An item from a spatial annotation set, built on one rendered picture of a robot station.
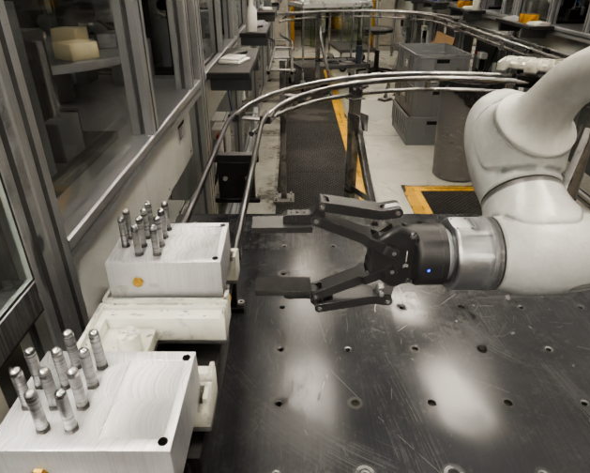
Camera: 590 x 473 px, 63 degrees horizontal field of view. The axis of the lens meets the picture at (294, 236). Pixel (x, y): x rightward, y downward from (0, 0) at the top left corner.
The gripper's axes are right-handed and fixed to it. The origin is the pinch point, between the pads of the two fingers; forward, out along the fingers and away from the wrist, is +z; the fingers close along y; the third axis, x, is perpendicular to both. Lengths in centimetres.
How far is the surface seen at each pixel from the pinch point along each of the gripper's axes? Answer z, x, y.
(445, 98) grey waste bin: -100, -241, -35
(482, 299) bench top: -37.1, -20.4, -22.1
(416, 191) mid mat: -82, -217, -86
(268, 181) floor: 8, -239, -87
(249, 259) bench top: 6.1, -35.3, -21.9
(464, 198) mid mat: -108, -207, -86
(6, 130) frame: 26.3, 2.5, 16.4
